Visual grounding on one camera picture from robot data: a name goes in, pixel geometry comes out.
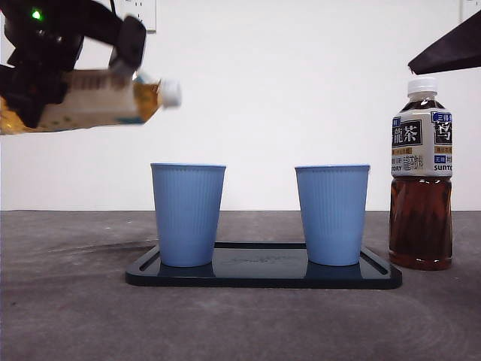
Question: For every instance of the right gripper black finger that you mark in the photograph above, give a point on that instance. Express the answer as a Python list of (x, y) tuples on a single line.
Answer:
[(454, 52)]

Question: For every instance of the clear bottle of yellow tea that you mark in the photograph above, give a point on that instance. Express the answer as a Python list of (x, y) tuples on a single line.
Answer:
[(97, 101)]

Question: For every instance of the blue ribbed cup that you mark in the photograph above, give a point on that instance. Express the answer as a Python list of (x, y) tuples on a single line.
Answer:
[(188, 214), (332, 214)]

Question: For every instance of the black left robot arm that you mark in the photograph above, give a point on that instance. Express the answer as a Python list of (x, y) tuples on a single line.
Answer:
[(37, 45)]

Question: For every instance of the dark blue tray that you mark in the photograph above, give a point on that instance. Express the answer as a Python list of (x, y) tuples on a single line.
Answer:
[(263, 280)]

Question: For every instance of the white wall socket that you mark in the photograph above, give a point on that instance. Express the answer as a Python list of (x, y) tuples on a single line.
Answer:
[(151, 11), (474, 6)]

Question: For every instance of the dark oolong tea bottle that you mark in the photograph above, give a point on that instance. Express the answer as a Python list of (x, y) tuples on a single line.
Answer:
[(421, 218)]

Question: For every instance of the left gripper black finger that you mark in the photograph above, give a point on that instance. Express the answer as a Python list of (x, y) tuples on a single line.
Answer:
[(131, 41)]

